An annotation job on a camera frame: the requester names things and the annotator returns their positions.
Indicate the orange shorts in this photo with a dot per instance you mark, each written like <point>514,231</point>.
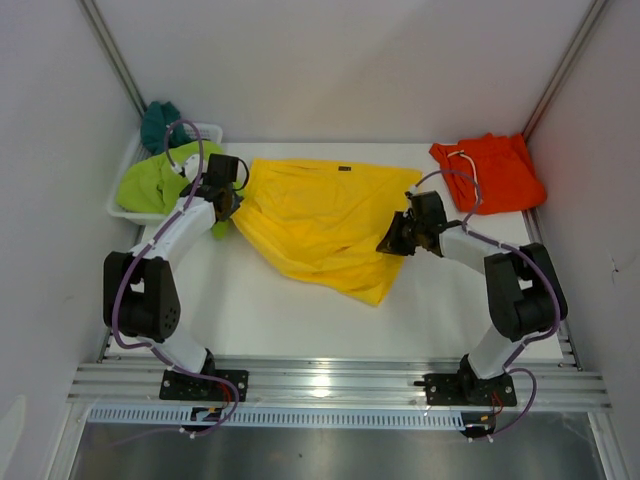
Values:
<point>491,174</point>

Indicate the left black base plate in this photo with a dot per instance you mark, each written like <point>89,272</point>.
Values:
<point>180,387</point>

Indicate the yellow shorts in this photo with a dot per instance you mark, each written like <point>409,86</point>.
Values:
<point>320,221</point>

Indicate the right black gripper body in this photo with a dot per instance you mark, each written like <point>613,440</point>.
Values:
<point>405,235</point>

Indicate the white slotted cable duct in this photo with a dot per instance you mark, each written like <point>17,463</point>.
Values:
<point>412,419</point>

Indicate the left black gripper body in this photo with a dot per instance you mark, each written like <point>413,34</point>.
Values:
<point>235,202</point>

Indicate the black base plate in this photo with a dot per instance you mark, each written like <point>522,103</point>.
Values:
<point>449,389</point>
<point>180,387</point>

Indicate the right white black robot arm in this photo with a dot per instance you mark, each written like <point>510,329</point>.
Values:
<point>526,302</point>

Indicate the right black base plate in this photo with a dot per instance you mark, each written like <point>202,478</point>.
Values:
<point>449,389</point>

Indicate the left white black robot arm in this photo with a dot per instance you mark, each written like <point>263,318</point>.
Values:
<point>141,303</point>

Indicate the aluminium mounting rail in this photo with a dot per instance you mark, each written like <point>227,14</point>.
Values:
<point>335,383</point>

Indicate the teal shorts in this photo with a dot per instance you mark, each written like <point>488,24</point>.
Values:
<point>155,123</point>

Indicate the lime green shorts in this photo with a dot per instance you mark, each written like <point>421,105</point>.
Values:
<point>149,189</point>

